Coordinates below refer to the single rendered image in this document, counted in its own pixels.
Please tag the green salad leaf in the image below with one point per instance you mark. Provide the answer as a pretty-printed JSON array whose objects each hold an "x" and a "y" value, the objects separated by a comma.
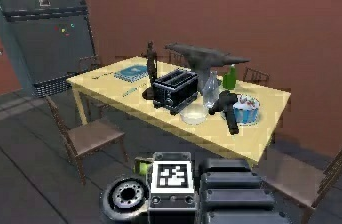
[{"x": 141, "y": 166}]

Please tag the green bottle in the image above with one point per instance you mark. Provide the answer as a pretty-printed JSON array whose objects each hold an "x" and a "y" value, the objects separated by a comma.
[{"x": 229, "y": 78}]

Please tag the clear glass bottle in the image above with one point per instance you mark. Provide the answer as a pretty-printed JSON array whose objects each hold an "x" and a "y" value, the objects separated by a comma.
[{"x": 211, "y": 90}]

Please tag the black toaster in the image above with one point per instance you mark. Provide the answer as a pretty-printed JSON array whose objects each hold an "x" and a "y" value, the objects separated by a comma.
[{"x": 175, "y": 89}]

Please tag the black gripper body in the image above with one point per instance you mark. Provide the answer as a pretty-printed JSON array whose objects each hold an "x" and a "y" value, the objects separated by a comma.
[{"x": 125, "y": 196}]

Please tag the blue book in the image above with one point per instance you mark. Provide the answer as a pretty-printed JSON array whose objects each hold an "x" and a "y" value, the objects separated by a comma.
[{"x": 131, "y": 73}]

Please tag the dark grey fridge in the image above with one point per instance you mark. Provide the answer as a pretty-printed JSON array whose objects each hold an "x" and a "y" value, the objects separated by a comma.
[{"x": 52, "y": 46}]

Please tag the pale yellow wooden table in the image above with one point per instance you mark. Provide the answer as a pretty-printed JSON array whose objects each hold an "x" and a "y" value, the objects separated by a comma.
[{"x": 192, "y": 133}]

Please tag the dark slim statue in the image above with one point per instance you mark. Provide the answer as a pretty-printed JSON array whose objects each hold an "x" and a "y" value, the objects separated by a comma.
[{"x": 151, "y": 66}]

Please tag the blue and white cake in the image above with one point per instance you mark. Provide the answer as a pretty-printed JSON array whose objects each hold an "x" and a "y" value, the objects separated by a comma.
[{"x": 246, "y": 109}]

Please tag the brown wooden chair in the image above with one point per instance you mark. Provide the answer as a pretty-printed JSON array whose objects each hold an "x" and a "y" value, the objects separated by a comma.
[
  {"x": 177, "y": 58},
  {"x": 256, "y": 76},
  {"x": 312, "y": 186},
  {"x": 92, "y": 136}
]

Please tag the clear glass bowl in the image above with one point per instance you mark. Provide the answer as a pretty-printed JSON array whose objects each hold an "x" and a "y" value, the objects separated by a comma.
[{"x": 193, "y": 114}]

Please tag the dark grey anvil-shaped sculpture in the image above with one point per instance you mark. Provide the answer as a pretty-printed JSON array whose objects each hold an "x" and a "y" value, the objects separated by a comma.
[{"x": 202, "y": 57}]

